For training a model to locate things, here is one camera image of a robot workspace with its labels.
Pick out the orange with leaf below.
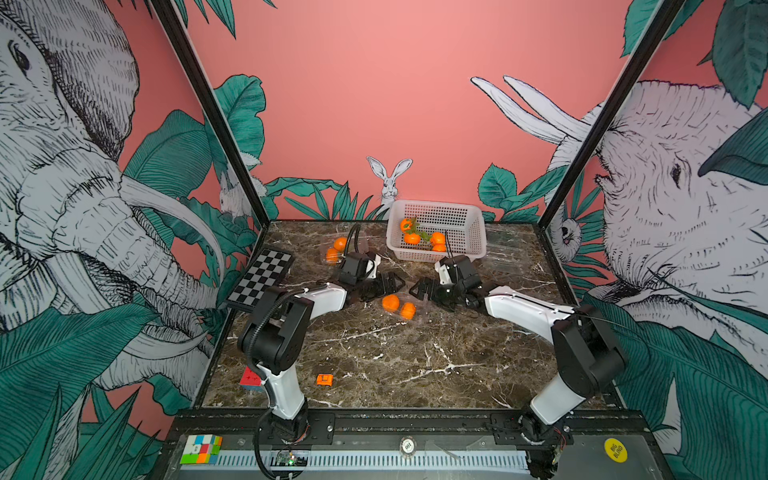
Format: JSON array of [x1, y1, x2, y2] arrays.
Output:
[[430, 232, 446, 245]]

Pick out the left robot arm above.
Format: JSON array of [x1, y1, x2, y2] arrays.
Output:
[[238, 253, 405, 443]]

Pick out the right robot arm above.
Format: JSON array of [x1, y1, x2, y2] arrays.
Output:
[[409, 255, 628, 444]]

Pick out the white plastic basket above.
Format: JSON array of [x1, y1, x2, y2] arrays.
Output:
[[386, 200, 487, 263]]

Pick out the black white checkerboard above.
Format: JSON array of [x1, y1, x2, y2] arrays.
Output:
[[226, 247, 294, 312]]

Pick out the small orange block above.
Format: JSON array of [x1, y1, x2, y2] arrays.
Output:
[[316, 374, 334, 387]]

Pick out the red cube on table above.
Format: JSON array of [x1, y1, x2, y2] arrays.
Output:
[[239, 367, 264, 392]]

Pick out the round silver knob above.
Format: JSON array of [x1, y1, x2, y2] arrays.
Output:
[[399, 437, 416, 457]]

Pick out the small circuit board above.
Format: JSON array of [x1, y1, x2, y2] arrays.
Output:
[[272, 450, 308, 469]]

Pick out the yellow round sticker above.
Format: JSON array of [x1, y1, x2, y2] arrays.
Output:
[[604, 438, 628, 464]]

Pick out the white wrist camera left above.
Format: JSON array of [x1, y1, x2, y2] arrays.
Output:
[[364, 253, 381, 279]]

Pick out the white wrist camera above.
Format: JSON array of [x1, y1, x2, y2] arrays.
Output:
[[364, 253, 381, 279], [434, 262, 455, 286]]

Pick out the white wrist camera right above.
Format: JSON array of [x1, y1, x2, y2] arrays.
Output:
[[434, 262, 455, 286]]

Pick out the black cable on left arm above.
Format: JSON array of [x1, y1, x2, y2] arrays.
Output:
[[244, 287, 307, 385]]

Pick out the colourful cube on rail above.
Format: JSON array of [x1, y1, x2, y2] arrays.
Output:
[[180, 434, 223, 465]]

